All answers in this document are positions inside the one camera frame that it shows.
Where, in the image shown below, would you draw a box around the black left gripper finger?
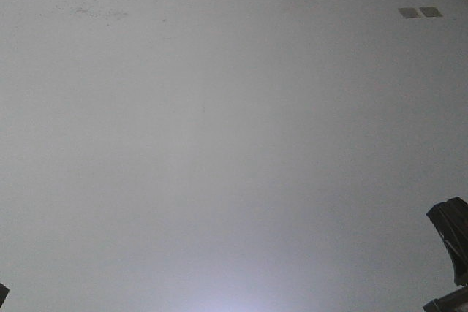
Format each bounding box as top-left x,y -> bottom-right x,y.
0,284 -> 10,307

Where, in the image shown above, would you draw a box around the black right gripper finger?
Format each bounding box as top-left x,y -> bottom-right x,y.
426,197 -> 467,286
423,286 -> 467,312

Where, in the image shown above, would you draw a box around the grey floor tape patches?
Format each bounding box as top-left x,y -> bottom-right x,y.
398,7 -> 443,19

